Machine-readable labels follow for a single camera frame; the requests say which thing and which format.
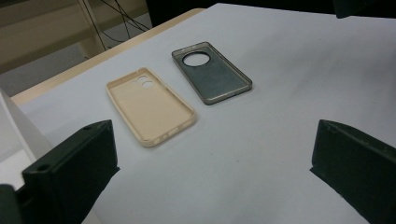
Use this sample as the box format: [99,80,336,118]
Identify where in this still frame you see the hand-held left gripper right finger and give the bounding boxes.
[310,119,396,224]

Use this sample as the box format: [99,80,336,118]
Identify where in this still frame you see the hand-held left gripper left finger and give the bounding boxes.
[18,119,120,224]

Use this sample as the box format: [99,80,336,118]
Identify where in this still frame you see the beige phone case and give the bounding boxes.
[106,66,198,148]

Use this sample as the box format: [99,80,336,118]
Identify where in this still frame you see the dark grey phone case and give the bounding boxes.
[171,41,253,106]

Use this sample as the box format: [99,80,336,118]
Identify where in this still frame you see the white table cover sheet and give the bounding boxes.
[0,3,396,224]

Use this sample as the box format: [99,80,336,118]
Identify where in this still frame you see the wooden shelf unit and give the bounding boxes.
[0,0,148,76]

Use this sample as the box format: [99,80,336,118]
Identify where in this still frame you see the tangle of black cables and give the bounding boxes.
[82,0,152,50]

